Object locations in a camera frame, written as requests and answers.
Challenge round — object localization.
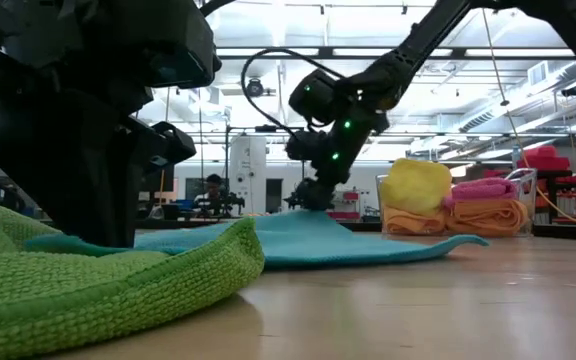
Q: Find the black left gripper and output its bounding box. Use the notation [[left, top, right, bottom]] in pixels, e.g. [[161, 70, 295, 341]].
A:
[[0, 29, 198, 250]]

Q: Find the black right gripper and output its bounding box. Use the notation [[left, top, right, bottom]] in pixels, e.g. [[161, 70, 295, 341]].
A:
[[292, 112, 392, 212]]

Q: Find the blue microfiber towel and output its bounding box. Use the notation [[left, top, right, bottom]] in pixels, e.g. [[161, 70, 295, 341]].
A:
[[23, 208, 490, 270]]

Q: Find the yellow microfiber towel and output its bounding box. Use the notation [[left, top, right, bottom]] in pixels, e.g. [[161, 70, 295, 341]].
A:
[[380, 158, 453, 216]]

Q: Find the orange microfiber towel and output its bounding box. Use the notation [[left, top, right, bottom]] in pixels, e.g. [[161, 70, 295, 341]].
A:
[[445, 198, 530, 238], [382, 204, 448, 236]]

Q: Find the green microfiber towel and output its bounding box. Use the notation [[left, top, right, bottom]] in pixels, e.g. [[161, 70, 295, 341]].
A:
[[0, 198, 266, 360]]

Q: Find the pink microfiber towel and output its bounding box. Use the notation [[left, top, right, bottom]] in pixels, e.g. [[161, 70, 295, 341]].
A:
[[442, 177, 519, 209]]

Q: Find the clear plastic bin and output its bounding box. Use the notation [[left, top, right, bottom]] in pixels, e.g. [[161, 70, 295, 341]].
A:
[[375, 167, 539, 239]]

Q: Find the person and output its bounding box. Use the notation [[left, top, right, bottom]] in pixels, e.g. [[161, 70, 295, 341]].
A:
[[193, 173, 225, 207]]

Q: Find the red plastic crate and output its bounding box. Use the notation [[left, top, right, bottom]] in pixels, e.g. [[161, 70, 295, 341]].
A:
[[515, 144, 573, 175]]

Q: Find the black background table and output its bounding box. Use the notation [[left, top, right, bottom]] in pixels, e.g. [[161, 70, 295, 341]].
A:
[[535, 169, 576, 224]]

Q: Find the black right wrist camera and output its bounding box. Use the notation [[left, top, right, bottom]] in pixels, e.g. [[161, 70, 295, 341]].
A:
[[284, 129, 328, 162]]

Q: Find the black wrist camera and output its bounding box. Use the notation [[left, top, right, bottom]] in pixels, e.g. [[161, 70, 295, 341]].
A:
[[284, 129, 328, 162], [82, 0, 223, 90]]

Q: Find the black round ceiling camera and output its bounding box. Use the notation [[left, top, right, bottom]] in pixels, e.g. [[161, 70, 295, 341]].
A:
[[244, 78, 265, 99]]

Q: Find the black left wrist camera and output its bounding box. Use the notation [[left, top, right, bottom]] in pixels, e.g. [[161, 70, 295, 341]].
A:
[[82, 0, 223, 90]]

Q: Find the black overhead frame beam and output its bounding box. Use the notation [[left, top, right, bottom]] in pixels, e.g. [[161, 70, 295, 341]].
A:
[[215, 46, 576, 61]]

